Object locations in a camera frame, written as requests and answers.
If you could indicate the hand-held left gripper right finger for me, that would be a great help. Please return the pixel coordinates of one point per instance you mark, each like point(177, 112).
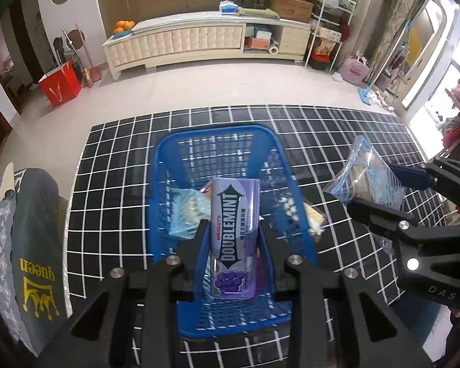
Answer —
point(267, 253)

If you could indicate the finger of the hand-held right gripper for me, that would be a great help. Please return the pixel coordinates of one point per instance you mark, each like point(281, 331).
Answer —
point(410, 176)
point(379, 216)

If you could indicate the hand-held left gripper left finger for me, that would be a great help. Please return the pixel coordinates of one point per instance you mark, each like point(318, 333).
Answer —
point(199, 245)

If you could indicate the purple gum bottle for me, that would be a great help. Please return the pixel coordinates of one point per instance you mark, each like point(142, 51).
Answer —
point(232, 230)

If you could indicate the light blue snack bag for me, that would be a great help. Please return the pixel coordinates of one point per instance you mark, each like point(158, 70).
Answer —
point(188, 211)

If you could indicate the clear cracker packet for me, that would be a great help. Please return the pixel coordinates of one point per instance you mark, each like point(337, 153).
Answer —
point(364, 176)

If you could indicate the blue plastic basket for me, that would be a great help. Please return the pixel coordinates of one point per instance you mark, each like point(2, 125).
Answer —
point(214, 149)

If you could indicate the yellow snack packet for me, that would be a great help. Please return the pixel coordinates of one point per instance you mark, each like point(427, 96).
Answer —
point(315, 216)

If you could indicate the black white checked mat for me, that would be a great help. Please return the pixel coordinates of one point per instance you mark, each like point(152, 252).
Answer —
point(111, 199)

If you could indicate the pink bag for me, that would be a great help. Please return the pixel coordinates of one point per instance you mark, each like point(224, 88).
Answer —
point(354, 71)

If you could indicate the grey cushion yellow crown print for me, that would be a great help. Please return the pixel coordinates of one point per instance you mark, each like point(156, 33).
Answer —
point(34, 237)

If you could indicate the paper towel roll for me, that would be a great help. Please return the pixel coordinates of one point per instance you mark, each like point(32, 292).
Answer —
point(273, 50)

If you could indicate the grey patterned cloth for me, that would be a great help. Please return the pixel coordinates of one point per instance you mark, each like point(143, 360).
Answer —
point(0, 245)

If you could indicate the cream tv cabinet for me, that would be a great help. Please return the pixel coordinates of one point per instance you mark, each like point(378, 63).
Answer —
point(184, 42)

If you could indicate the cardboard box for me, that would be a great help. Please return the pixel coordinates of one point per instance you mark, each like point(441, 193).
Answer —
point(291, 5)

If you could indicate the broom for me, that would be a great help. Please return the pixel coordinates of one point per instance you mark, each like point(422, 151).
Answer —
point(88, 65)

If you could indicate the red paper bag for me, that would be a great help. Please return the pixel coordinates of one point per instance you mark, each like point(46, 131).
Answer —
point(59, 84)

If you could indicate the green folded cloth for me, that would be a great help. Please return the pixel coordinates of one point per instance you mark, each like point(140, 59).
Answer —
point(258, 12)

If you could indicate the pile of oranges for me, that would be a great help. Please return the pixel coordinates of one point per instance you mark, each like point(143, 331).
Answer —
point(123, 26)

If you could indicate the blue tissue pack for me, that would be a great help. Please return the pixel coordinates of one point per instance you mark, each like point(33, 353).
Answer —
point(229, 7)

